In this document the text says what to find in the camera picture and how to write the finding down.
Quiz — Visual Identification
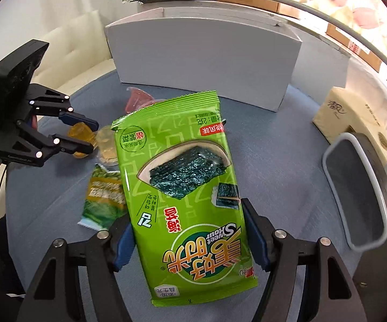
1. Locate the green seaweed snack bag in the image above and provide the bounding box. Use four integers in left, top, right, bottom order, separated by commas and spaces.
111, 91, 257, 307

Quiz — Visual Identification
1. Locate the small green snack packet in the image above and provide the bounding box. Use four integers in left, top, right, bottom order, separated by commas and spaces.
78, 164, 127, 230

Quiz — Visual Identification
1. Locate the black white-rimmed speaker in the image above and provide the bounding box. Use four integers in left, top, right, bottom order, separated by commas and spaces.
322, 132, 387, 252

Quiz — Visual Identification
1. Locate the beige tissue pack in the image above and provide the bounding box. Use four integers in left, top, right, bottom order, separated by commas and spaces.
313, 86, 387, 166

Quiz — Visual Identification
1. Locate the white storage box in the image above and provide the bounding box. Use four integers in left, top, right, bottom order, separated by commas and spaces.
105, 5, 302, 111

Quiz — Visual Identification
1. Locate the red jelly cup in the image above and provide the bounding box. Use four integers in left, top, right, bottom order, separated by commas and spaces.
125, 86, 163, 114

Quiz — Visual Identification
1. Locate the yellow jelly cup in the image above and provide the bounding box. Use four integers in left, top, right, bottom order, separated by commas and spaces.
95, 125, 118, 166
68, 122, 97, 148

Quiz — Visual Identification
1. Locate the white leather sofa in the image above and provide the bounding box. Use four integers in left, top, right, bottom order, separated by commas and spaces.
0, 10, 115, 218

